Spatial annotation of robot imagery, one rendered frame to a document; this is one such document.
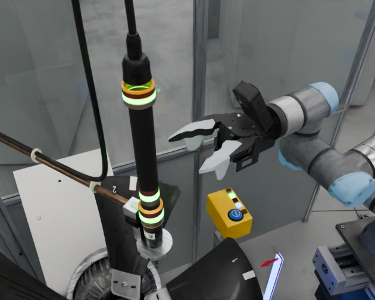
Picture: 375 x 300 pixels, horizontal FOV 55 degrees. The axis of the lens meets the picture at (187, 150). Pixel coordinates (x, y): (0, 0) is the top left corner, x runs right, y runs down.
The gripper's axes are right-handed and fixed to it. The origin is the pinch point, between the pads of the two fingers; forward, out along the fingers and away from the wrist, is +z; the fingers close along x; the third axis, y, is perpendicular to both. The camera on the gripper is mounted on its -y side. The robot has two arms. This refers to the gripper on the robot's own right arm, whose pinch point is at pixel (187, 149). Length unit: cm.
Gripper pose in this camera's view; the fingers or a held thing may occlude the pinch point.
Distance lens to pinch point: 60.3
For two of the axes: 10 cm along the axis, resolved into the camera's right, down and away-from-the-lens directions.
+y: 0.0, 7.5, 6.6
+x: -5.5, -5.5, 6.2
